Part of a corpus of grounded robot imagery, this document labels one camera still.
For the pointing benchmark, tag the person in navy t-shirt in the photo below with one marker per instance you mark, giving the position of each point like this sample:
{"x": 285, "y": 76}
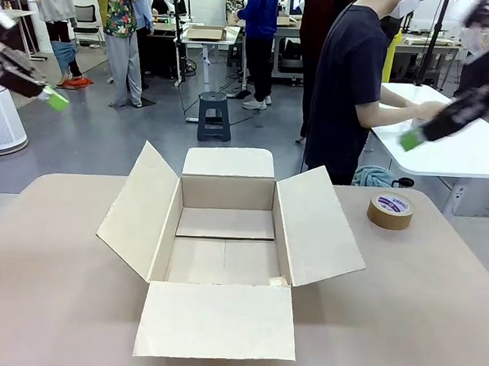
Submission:
{"x": 344, "y": 73}

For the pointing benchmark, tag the flat cardboard tray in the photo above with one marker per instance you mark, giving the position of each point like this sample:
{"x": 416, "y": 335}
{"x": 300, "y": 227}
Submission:
{"x": 205, "y": 34}

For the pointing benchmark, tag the white face mask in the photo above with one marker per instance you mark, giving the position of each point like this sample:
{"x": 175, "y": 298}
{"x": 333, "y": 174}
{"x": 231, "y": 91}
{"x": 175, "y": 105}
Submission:
{"x": 395, "y": 8}

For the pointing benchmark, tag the black tripod pole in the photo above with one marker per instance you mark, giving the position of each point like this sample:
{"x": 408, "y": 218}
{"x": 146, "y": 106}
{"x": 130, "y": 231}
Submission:
{"x": 433, "y": 37}

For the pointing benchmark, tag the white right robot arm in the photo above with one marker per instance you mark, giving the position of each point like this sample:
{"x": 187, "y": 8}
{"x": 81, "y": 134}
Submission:
{"x": 488, "y": 68}

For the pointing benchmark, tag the small round white table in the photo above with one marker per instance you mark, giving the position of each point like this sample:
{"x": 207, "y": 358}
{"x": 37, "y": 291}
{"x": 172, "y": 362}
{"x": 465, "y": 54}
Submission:
{"x": 19, "y": 13}

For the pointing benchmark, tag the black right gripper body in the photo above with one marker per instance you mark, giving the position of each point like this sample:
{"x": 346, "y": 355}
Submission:
{"x": 457, "y": 116}

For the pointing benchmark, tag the person with yellow apron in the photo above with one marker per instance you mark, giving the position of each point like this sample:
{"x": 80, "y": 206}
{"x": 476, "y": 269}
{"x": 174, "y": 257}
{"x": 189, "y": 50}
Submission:
{"x": 392, "y": 55}

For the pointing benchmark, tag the orange item on floor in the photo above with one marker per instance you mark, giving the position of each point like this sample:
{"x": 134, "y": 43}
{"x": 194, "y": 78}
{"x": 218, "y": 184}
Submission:
{"x": 79, "y": 83}

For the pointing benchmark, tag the large brown cardboard box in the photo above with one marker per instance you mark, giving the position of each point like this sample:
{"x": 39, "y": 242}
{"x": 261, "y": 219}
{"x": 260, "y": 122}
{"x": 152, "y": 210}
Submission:
{"x": 220, "y": 325}

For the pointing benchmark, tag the black mesh office chair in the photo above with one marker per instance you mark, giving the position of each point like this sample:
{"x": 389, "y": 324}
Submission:
{"x": 89, "y": 15}

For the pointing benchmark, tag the person in blue top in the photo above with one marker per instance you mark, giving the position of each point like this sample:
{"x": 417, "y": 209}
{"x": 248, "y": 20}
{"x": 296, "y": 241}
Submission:
{"x": 261, "y": 20}

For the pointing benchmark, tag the black stand pole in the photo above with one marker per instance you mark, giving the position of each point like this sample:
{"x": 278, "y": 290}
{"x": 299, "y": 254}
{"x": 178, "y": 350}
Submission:
{"x": 178, "y": 44}

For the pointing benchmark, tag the person's left hand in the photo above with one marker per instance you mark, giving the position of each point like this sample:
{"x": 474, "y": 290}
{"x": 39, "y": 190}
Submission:
{"x": 431, "y": 108}

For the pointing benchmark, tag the white background desk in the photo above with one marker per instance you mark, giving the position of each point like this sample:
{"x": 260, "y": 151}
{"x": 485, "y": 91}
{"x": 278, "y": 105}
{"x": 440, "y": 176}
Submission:
{"x": 205, "y": 78}

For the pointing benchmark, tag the white cylindrical air purifier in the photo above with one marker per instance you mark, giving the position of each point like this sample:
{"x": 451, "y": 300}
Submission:
{"x": 3, "y": 125}

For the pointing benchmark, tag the dark grey plastic stool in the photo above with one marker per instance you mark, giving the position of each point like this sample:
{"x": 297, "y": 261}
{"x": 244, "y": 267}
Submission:
{"x": 214, "y": 97}

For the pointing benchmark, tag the person's right forearm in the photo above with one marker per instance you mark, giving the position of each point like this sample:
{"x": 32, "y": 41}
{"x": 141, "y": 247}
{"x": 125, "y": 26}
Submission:
{"x": 391, "y": 120}

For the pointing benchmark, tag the person in floral shirt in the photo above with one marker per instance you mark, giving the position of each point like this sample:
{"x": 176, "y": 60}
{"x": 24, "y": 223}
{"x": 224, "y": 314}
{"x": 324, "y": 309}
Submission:
{"x": 120, "y": 16}

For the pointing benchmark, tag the white side table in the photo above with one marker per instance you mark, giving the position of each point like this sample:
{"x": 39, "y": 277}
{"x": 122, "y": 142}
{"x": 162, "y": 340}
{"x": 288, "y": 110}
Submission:
{"x": 455, "y": 161}

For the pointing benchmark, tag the teal cloth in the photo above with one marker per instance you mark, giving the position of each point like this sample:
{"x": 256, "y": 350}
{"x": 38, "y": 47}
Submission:
{"x": 372, "y": 176}

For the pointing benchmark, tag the brown packing tape roll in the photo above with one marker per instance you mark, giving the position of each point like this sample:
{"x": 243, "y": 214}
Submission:
{"x": 390, "y": 219}

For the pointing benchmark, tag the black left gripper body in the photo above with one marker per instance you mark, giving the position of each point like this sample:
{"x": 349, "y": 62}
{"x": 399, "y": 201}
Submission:
{"x": 16, "y": 77}

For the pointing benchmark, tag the person's left forearm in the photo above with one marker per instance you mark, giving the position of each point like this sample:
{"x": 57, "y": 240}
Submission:
{"x": 396, "y": 101}

